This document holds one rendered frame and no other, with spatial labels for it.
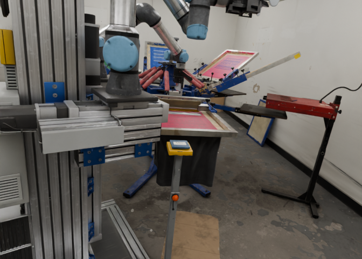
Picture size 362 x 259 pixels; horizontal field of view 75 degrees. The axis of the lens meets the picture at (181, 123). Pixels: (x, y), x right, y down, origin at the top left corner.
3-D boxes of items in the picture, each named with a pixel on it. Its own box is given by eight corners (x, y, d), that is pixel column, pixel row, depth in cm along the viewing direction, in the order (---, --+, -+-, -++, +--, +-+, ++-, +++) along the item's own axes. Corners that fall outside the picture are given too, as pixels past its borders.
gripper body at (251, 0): (252, 18, 90) (222, 14, 88) (255, -6, 89) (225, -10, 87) (262, 12, 83) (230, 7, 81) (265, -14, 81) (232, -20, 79)
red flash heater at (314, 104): (325, 111, 250) (328, 100, 246) (335, 121, 208) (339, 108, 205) (265, 102, 269) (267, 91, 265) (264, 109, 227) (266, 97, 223)
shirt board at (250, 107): (283, 117, 263) (285, 110, 261) (285, 126, 226) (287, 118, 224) (174, 98, 304) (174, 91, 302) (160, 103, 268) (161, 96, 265)
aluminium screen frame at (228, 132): (237, 137, 153) (238, 132, 152) (147, 134, 142) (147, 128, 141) (205, 108, 227) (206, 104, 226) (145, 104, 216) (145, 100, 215)
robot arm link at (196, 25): (201, 41, 94) (205, 11, 91) (209, 40, 84) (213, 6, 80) (182, 39, 93) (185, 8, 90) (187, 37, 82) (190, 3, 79)
